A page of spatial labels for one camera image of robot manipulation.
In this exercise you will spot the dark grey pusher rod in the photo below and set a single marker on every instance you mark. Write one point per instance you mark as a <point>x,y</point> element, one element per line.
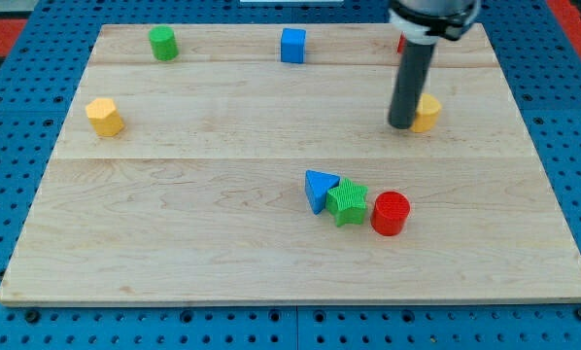
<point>409,84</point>

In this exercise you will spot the yellow hexagon block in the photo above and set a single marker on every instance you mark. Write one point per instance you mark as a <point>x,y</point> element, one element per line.
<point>104,117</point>

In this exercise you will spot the blue cube block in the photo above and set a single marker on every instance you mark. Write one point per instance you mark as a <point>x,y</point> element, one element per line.
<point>293,41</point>

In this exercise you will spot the yellow block behind pusher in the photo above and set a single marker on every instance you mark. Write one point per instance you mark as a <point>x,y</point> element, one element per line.
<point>427,113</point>

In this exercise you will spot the red cylinder block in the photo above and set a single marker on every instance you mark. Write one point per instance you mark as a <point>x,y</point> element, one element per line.
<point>390,212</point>

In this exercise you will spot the wooden board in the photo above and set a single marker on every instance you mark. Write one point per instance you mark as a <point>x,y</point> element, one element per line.
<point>200,199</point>

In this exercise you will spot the green cylinder block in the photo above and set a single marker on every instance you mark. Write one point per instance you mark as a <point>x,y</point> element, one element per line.
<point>163,43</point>

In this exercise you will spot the red block behind arm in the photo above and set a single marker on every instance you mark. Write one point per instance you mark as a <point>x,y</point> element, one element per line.
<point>401,44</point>

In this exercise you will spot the blue triangle block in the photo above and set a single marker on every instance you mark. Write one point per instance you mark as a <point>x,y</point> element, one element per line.
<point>316,186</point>

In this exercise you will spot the green star block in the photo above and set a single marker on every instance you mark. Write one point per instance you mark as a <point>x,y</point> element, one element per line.
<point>347,203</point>

